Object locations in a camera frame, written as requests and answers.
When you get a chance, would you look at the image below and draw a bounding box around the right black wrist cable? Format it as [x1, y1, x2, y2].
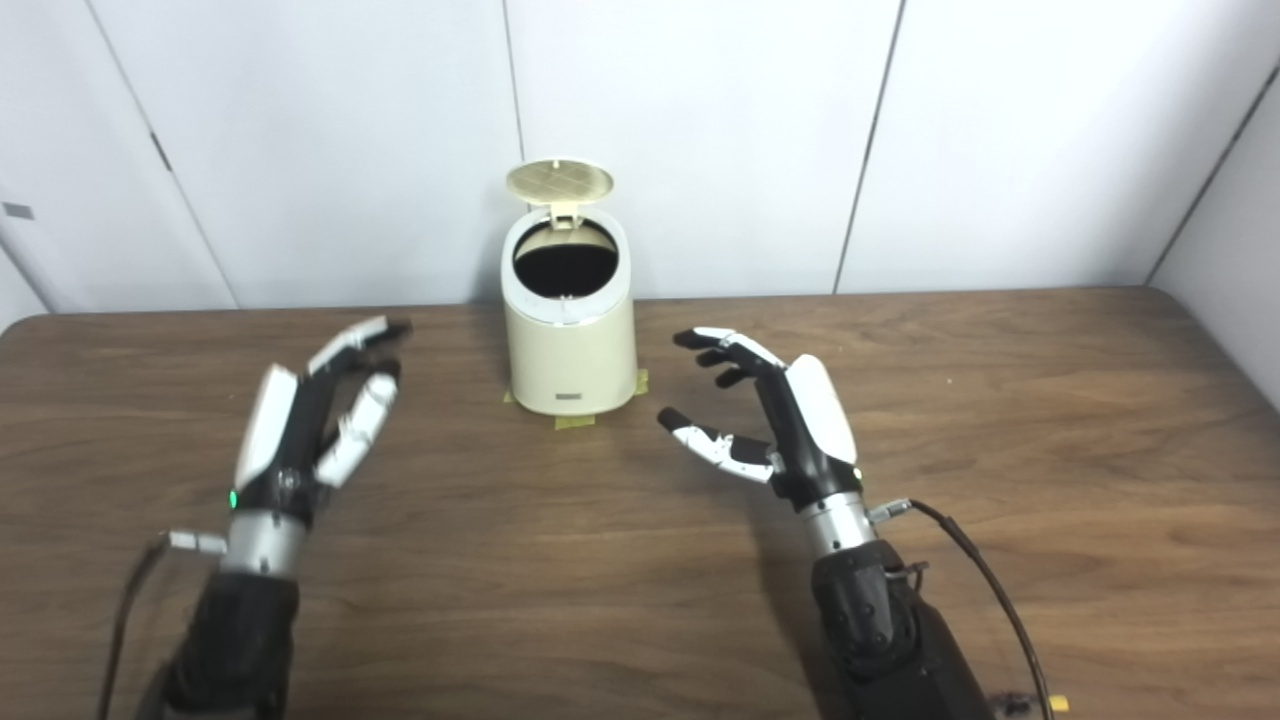
[868, 498, 1051, 720]

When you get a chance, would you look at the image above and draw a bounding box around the cream-colored bin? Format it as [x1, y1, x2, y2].
[500, 208, 638, 416]

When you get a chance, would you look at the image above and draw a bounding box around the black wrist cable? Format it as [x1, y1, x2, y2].
[868, 498, 1051, 720]
[97, 530, 229, 720]

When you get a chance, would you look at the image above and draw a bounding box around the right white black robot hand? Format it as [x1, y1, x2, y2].
[657, 327, 865, 511]

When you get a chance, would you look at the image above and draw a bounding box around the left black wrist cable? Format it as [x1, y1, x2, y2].
[97, 530, 229, 720]

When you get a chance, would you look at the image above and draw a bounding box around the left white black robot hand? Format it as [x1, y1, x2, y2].
[230, 316, 413, 521]

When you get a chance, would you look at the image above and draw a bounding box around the cream round bin lid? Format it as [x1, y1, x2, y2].
[505, 158, 615, 229]

